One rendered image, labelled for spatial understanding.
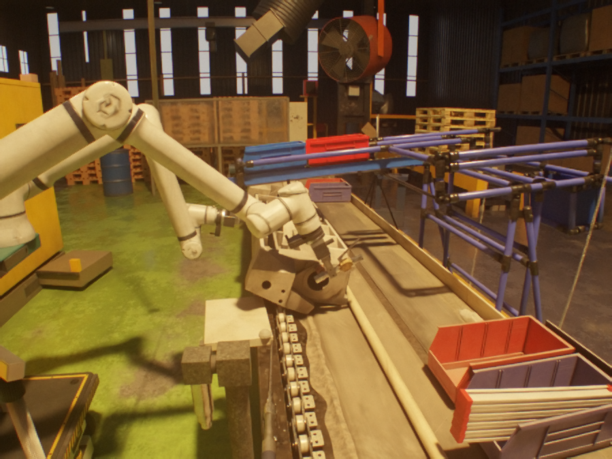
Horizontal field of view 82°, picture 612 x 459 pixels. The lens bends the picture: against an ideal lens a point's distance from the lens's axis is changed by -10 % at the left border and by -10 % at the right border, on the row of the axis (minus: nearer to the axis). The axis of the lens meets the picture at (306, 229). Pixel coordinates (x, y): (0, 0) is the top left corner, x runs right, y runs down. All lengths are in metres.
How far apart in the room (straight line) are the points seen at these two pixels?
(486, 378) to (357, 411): 0.33
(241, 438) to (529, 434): 0.63
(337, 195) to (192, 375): 2.85
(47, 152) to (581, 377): 1.43
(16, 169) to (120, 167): 7.06
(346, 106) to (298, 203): 7.07
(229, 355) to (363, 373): 0.80
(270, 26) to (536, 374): 7.76
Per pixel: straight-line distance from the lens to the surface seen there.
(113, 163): 8.07
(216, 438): 2.08
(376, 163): 1.91
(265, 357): 1.22
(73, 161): 1.80
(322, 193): 3.19
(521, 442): 0.95
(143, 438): 2.16
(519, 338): 1.34
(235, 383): 0.45
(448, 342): 1.21
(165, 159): 1.23
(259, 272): 1.36
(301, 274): 1.45
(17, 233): 1.73
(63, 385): 2.09
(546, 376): 1.16
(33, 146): 1.05
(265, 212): 1.22
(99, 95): 1.03
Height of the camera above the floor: 1.47
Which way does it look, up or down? 17 degrees down
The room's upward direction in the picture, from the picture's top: straight up
